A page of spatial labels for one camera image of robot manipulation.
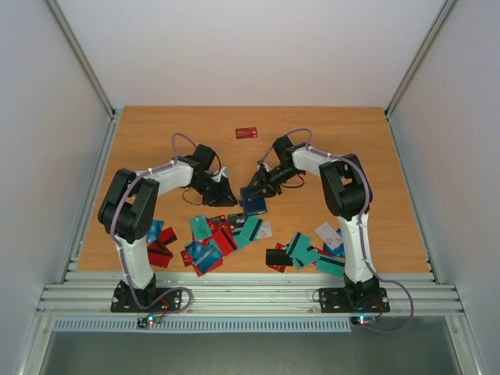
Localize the grey slotted cable duct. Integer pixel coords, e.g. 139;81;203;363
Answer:
52;316;352;334

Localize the blue card left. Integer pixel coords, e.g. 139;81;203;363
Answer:
146;220;164;243

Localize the teal VIP card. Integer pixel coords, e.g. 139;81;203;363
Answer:
189;215;212;241

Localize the black VIP card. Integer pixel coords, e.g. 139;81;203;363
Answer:
227;212;248;230

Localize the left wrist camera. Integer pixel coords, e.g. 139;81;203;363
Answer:
212;166;229;182

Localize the red striped card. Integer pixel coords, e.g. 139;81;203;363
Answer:
212;228;238;256
147;227;177;268

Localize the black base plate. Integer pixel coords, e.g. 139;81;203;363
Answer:
110;280;183;313
317;287;391;314

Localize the teal striped card centre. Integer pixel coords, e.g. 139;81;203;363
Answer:
234;216;263;250

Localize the lone red card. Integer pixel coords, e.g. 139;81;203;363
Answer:
235;127;258;140

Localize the black card lower centre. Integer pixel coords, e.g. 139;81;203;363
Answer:
266;248;293;267

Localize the teal striped card right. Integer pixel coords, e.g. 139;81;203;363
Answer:
316;255;345;277

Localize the blue card right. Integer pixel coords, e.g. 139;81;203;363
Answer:
323;229;345;258

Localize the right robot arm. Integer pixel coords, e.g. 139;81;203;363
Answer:
247;136;380;310

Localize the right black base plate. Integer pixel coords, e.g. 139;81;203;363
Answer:
317;287;391;314

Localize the blue card pile centre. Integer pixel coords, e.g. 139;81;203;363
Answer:
181;241;223;277

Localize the red striped card centre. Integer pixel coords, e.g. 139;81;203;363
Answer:
212;228;238;256

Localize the teal striped card pair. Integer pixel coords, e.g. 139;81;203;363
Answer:
286;232;320;270

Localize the white floral card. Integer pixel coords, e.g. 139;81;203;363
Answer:
315;223;343;249

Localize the red striped card left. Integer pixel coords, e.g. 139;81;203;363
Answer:
147;227;177;268

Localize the blue leather card holder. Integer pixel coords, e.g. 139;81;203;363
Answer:
240;187;267;216

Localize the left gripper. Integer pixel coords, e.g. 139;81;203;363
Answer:
191;175;238;206

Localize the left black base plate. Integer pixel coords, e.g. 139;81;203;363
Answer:
110;280;183;313

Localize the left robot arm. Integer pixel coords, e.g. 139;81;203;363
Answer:
98;145;238;313

